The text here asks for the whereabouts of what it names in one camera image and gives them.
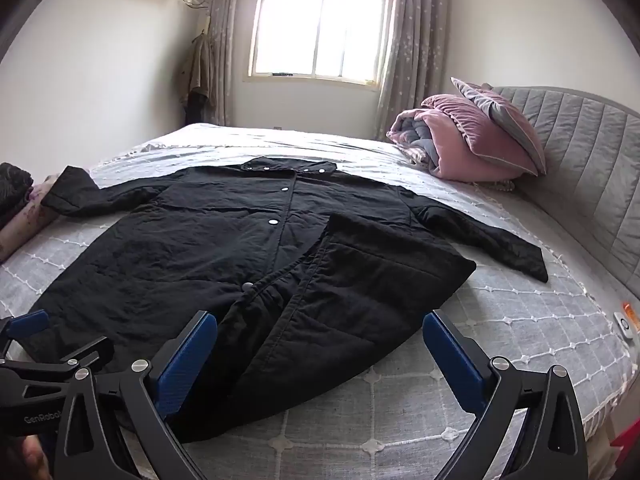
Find black quilted coat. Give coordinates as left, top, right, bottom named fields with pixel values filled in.
left=27, top=157, right=550, bottom=443

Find grey mattress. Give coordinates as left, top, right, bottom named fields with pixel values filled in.
left=515, top=180, right=640, bottom=346

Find window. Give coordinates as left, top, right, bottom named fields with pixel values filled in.
left=245, top=0, right=391, bottom=92

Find white flat device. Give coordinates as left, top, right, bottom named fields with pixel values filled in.
left=614, top=310, right=640, bottom=346

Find white quilted bedspread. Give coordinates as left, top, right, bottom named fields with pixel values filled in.
left=0, top=122, right=626, bottom=480

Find grey pillow with pink back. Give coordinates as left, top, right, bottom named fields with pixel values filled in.
left=450, top=77, right=548, bottom=177

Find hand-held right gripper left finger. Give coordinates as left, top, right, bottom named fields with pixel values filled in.
left=52, top=310, right=221, bottom=480

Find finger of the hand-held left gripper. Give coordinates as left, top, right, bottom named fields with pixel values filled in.
left=0, top=310, right=51, bottom=347
left=0, top=336, right=115, bottom=378

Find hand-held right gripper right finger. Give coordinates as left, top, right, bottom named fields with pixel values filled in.
left=421, top=309, right=591, bottom=480

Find pink and grey folded quilt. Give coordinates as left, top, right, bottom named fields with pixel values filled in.
left=386, top=97, right=516, bottom=192

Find grey padded headboard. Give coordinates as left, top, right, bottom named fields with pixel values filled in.
left=487, top=85, right=640, bottom=306

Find dark cloth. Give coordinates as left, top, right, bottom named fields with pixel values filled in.
left=0, top=162, right=35, bottom=228

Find person's left hand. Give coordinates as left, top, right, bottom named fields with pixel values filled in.
left=0, top=435, right=53, bottom=480

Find red object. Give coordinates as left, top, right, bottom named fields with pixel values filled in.
left=611, top=430, right=640, bottom=461

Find grey patterned curtain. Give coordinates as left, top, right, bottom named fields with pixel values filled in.
left=207, top=0, right=246, bottom=127
left=376, top=0, right=451, bottom=142

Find floral pillow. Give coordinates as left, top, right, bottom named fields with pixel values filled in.
left=0, top=172, right=66, bottom=263

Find pink velvet pillow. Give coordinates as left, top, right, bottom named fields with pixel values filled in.
left=422, top=92, right=540, bottom=181

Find hanging clothes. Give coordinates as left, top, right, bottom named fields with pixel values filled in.
left=181, top=30, right=218, bottom=126

